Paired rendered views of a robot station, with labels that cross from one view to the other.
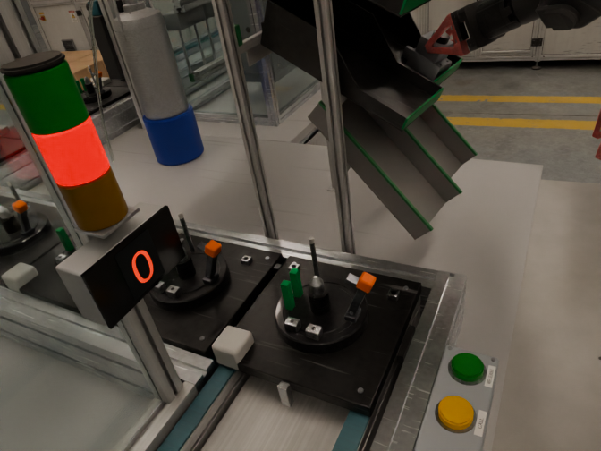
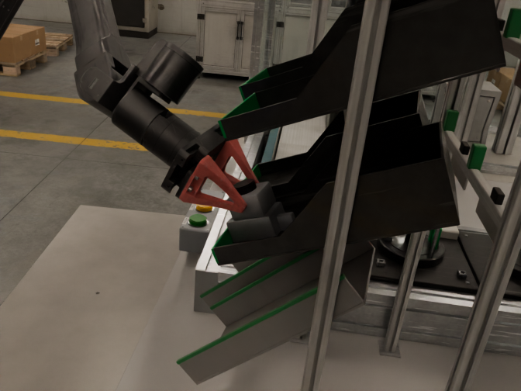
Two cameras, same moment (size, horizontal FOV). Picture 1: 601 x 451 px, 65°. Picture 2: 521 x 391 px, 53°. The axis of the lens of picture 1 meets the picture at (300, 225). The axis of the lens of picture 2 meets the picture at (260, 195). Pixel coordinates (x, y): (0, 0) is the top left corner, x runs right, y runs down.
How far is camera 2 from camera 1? 1.47 m
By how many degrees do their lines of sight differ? 114
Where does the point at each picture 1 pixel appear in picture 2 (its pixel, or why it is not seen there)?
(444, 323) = (211, 240)
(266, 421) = not seen: hidden behind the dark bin
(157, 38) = not seen: outside the picture
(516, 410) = (164, 264)
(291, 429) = not seen: hidden behind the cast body
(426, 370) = (220, 221)
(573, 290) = (89, 343)
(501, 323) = (163, 309)
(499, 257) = (150, 375)
